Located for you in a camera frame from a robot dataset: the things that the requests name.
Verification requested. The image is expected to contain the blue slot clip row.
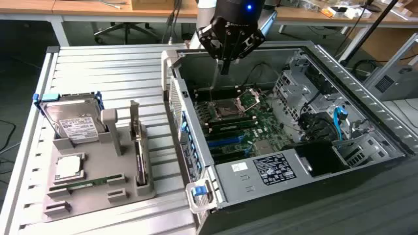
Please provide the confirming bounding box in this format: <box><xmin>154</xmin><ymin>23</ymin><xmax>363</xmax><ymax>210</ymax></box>
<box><xmin>178</xmin><ymin>110</ymin><xmax>204</xmax><ymax>173</ymax></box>

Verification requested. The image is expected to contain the brown cardboard box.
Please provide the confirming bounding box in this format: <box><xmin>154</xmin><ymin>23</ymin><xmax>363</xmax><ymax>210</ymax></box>
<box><xmin>129</xmin><ymin>0</ymin><xmax>176</xmax><ymax>11</ymax></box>

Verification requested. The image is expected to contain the black office chair base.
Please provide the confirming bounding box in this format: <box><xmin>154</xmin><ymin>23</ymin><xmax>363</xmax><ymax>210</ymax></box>
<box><xmin>92</xmin><ymin>21</ymin><xmax>160</xmax><ymax>45</ymax></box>

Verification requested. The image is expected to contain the green RAM stick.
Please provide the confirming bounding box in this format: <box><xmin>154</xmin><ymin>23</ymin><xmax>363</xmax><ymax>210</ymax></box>
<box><xmin>52</xmin><ymin>176</ymin><xmax>121</xmax><ymax>190</ymax></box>

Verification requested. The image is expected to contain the coiled black cable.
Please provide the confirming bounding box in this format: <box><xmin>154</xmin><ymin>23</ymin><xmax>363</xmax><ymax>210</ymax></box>
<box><xmin>352</xmin><ymin>58</ymin><xmax>381</xmax><ymax>80</ymax></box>

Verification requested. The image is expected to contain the hard disk in blue carrier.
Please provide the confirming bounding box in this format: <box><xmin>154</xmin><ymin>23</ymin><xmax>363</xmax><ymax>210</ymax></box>
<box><xmin>32</xmin><ymin>91</ymin><xmax>106</xmax><ymax>145</ymax></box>

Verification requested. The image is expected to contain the graphics card with metal bracket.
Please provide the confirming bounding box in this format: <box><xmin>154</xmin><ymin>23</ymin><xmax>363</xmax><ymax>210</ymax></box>
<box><xmin>128</xmin><ymin>99</ymin><xmax>149</xmax><ymax>187</ymax></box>

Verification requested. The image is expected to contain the tall perforated disk bay cage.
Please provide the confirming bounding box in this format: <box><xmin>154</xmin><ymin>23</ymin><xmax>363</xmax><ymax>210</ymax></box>
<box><xmin>272</xmin><ymin>51</ymin><xmax>347</xmax><ymax>123</ymax></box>

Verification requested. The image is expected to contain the grey chipset heatsink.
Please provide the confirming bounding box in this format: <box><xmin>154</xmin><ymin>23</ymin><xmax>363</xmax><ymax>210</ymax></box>
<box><xmin>253</xmin><ymin>140</ymin><xmax>273</xmax><ymax>154</ymax></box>

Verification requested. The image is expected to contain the aluminium profile frame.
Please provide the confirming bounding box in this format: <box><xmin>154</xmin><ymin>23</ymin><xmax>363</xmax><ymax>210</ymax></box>
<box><xmin>363</xmin><ymin>31</ymin><xmax>418</xmax><ymax>89</ymax></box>

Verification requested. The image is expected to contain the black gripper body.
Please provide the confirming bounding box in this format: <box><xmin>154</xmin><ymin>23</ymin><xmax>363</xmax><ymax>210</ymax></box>
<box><xmin>209</xmin><ymin>0</ymin><xmax>264</xmax><ymax>59</ymax></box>

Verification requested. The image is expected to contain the blue expansion slot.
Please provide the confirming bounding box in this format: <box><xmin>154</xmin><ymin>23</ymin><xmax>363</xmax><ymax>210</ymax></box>
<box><xmin>207</xmin><ymin>136</ymin><xmax>244</xmax><ymax>148</ymax></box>

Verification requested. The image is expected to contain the blue SATA wire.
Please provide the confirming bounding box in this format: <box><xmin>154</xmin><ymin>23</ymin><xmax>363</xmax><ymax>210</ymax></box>
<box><xmin>332</xmin><ymin>105</ymin><xmax>348</xmax><ymax>141</ymax></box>

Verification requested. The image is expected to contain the open metal socket cover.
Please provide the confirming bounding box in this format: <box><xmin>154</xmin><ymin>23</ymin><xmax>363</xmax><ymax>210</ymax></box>
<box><xmin>235</xmin><ymin>88</ymin><xmax>264</xmax><ymax>110</ymax></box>

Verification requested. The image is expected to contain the black installed RAM stick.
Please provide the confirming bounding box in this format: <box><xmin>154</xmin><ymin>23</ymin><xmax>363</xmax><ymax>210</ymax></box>
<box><xmin>207</xmin><ymin>116</ymin><xmax>259</xmax><ymax>134</ymax></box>

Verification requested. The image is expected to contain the grey power supply unit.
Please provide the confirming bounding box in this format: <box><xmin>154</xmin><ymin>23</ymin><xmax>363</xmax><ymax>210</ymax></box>
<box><xmin>213</xmin><ymin>149</ymin><xmax>311</xmax><ymax>204</ymax></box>

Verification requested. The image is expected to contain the open grey PC case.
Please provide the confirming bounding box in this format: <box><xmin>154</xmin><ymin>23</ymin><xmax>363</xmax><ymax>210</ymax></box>
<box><xmin>160</xmin><ymin>40</ymin><xmax>418</xmax><ymax>235</ymax></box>

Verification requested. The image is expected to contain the grey printed parts rack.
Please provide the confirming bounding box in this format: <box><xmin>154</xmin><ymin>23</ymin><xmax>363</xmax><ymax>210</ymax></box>
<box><xmin>38</xmin><ymin>99</ymin><xmax>157</xmax><ymax>223</ymax></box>

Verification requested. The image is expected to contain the low silver disk bay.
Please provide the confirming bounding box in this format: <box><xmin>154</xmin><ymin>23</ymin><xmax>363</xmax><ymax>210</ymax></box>
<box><xmin>331</xmin><ymin>133</ymin><xmax>391</xmax><ymax>168</ymax></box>

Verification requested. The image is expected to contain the black expansion slot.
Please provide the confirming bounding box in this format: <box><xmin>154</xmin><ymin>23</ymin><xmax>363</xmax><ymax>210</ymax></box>
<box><xmin>209</xmin><ymin>149</ymin><xmax>248</xmax><ymax>163</ymax></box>

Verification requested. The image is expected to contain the wooden desk with grey legs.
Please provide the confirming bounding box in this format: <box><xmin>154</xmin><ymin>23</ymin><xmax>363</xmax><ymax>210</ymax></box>
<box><xmin>0</xmin><ymin>0</ymin><xmax>200</xmax><ymax>47</ymax></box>

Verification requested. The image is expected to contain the CPU socket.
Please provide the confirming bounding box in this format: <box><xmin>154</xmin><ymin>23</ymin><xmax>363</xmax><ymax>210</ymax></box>
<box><xmin>211</xmin><ymin>100</ymin><xmax>244</xmax><ymax>120</ymax></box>

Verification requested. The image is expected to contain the black wire bundle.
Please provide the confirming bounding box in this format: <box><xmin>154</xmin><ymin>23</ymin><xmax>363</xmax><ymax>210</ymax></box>
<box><xmin>297</xmin><ymin>112</ymin><xmax>336</xmax><ymax>143</ymax></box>

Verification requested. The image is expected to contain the thin grey hanging cable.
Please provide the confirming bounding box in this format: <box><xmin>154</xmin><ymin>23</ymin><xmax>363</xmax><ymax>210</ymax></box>
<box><xmin>162</xmin><ymin>0</ymin><xmax>182</xmax><ymax>46</ymax></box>

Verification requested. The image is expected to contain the silver CPU chip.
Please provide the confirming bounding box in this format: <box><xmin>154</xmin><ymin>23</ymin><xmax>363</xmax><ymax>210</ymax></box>
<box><xmin>54</xmin><ymin>155</ymin><xmax>82</xmax><ymax>181</ymax></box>

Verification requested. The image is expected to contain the black round stand base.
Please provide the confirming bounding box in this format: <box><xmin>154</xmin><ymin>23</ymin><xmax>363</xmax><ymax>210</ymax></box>
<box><xmin>357</xmin><ymin>0</ymin><xmax>381</xmax><ymax>13</ymax></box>

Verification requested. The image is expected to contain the green motherboard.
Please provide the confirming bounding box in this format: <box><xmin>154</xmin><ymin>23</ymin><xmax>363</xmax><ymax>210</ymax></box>
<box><xmin>192</xmin><ymin>85</ymin><xmax>295</xmax><ymax>165</ymax></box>

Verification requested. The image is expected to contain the grey computer tower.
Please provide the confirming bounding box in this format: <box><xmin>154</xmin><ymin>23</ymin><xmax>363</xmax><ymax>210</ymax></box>
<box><xmin>363</xmin><ymin>64</ymin><xmax>418</xmax><ymax>102</ymax></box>

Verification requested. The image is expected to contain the white device box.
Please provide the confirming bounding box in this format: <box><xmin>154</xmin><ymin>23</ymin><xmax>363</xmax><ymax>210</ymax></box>
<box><xmin>328</xmin><ymin>6</ymin><xmax>372</xmax><ymax>20</ymax></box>

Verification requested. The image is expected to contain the cluttered wooden desk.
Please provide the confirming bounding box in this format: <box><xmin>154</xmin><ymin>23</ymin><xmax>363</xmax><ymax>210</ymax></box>
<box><xmin>272</xmin><ymin>0</ymin><xmax>418</xmax><ymax>64</ymax></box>

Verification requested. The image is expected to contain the black tripod pole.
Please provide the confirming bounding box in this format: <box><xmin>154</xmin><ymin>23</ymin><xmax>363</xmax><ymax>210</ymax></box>
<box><xmin>339</xmin><ymin>0</ymin><xmax>400</xmax><ymax>67</ymax></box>

